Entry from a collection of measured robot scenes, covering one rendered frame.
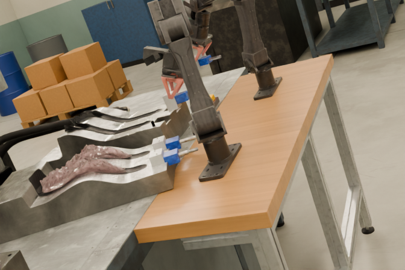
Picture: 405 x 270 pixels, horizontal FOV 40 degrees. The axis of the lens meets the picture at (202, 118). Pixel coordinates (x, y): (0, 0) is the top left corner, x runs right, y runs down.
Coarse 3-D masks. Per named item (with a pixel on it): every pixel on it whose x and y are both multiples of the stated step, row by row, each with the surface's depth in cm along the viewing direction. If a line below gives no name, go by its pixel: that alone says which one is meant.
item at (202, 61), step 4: (200, 56) 224; (204, 56) 224; (208, 56) 221; (216, 56) 219; (220, 56) 218; (200, 60) 221; (204, 60) 220; (208, 60) 221; (212, 60) 224; (200, 64) 222; (204, 64) 221; (200, 68) 223
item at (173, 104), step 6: (186, 90) 178; (162, 96) 177; (174, 96) 177; (180, 96) 176; (186, 96) 176; (168, 102) 177; (174, 102) 177; (180, 102) 177; (168, 108) 178; (174, 108) 178
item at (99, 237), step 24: (240, 72) 241; (144, 96) 261; (216, 96) 216; (192, 144) 173; (96, 216) 144; (120, 216) 138; (24, 240) 145; (48, 240) 139; (72, 240) 134; (96, 240) 130; (120, 240) 126; (48, 264) 127; (72, 264) 123; (96, 264) 119
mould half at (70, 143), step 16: (112, 112) 199; (128, 112) 201; (144, 112) 196; (160, 112) 186; (176, 112) 184; (112, 128) 187; (144, 128) 173; (160, 128) 170; (176, 128) 181; (64, 144) 183; (80, 144) 181; (96, 144) 179; (112, 144) 177; (128, 144) 176; (144, 144) 174; (48, 160) 188; (64, 160) 185
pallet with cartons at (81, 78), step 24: (96, 48) 669; (48, 72) 666; (72, 72) 662; (96, 72) 648; (120, 72) 690; (24, 96) 665; (48, 96) 656; (72, 96) 645; (96, 96) 637; (120, 96) 674; (24, 120) 678
